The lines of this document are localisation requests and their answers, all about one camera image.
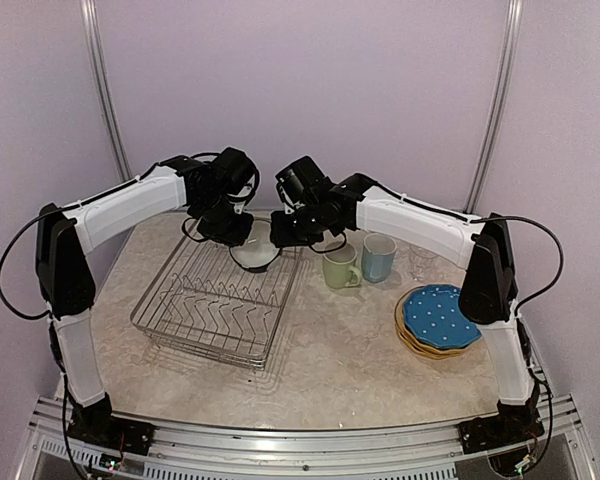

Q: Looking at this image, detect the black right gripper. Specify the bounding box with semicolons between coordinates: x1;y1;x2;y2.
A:
269;203;324;248

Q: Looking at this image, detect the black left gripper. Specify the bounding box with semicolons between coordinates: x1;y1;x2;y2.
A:
195;192;255;247

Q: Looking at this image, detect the teal and white bowl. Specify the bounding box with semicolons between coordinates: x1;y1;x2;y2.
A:
229;218;282;273

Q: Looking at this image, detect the light green mug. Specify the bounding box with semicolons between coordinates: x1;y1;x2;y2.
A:
322;244;362;290

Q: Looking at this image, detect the light blue faceted cup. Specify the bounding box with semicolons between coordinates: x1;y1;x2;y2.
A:
361;233;397;283

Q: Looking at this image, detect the clear glass cup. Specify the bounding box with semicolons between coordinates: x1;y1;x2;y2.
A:
409;244;438;282

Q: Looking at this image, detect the blue plate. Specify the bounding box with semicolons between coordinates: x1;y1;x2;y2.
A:
399;284;481;350

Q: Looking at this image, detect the yellow polka dot plate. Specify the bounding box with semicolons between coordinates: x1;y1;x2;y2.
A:
401;338;466;360

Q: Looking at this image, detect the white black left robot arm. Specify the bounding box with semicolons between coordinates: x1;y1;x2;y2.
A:
0;147;260;445

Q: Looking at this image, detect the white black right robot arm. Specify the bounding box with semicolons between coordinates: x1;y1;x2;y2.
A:
270;156;544;444

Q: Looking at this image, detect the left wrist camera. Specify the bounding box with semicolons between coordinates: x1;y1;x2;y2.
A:
232;174;260;214

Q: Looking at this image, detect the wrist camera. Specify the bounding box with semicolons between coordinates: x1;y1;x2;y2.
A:
275;182;297;215
232;174;260;214

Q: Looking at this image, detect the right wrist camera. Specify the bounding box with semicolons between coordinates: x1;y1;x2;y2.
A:
275;182;297;215

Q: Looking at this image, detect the steel wire dish rack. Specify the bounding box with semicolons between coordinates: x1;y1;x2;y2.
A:
130;220;302;370

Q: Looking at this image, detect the front aluminium rail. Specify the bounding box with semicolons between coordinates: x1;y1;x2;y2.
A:
6;396;600;479

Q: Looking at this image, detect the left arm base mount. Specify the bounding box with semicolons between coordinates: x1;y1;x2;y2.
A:
68;415;156;456

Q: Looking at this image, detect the right aluminium frame post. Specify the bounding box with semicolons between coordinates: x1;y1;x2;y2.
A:
464;0;524;213

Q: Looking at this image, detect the aluminium frame post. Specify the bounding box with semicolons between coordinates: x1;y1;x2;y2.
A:
80;0;132;180
464;0;524;213

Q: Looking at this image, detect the left aluminium frame post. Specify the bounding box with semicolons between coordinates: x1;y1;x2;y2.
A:
80;0;132;180

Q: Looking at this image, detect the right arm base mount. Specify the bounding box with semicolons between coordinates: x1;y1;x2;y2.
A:
458;415;545;454

